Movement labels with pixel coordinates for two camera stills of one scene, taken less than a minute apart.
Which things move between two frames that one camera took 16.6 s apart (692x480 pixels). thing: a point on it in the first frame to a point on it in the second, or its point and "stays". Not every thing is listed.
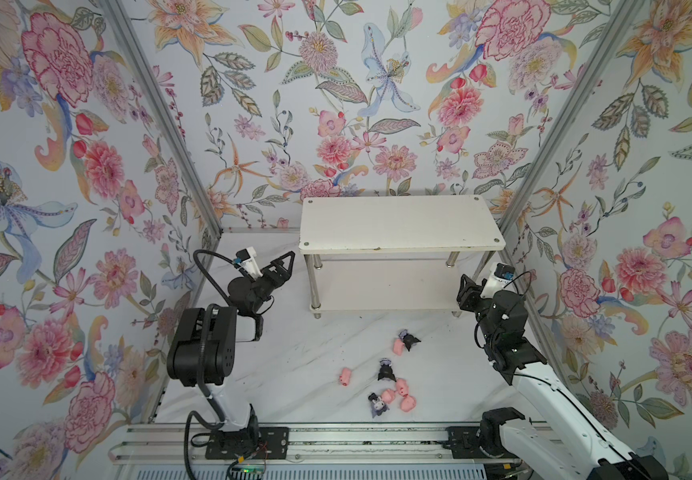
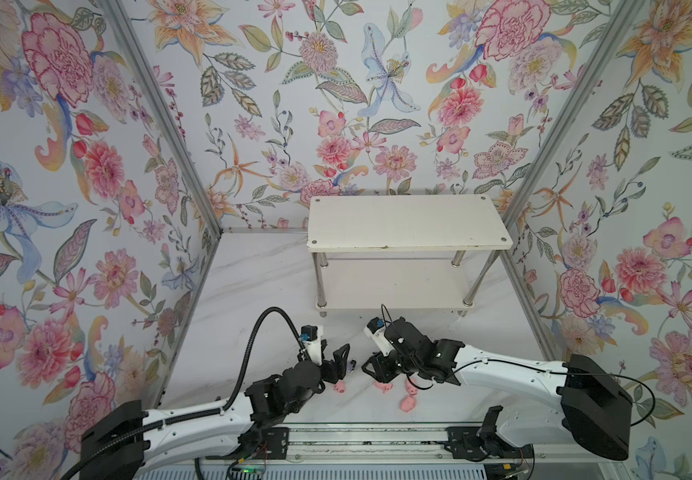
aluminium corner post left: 136,55 stays
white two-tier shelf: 395,254 stays
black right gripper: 474,294 to 387,363
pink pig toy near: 407,403 stays
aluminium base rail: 162,444 stays
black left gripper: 268,275 to 330,367
